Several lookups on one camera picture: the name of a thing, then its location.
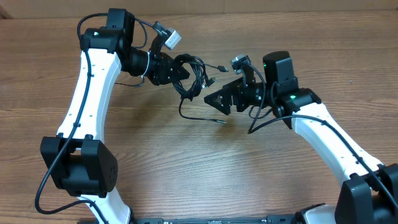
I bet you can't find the black usb cable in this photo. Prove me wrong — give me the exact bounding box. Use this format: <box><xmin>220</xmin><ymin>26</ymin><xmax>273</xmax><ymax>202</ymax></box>
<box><xmin>172</xmin><ymin>53</ymin><xmax>230</xmax><ymax>124</ymax></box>

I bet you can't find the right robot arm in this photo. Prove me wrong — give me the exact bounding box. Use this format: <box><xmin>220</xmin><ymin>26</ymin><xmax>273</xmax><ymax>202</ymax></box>
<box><xmin>204</xmin><ymin>51</ymin><xmax>397</xmax><ymax>223</ymax></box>

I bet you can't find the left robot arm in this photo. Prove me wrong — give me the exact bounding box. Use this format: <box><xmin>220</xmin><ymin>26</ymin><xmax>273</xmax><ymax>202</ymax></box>
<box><xmin>40</xmin><ymin>8</ymin><xmax>189</xmax><ymax>223</ymax></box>

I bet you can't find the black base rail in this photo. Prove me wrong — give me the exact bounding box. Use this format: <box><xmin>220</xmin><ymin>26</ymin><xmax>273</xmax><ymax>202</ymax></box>
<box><xmin>129</xmin><ymin>215</ymin><xmax>300</xmax><ymax>224</ymax></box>

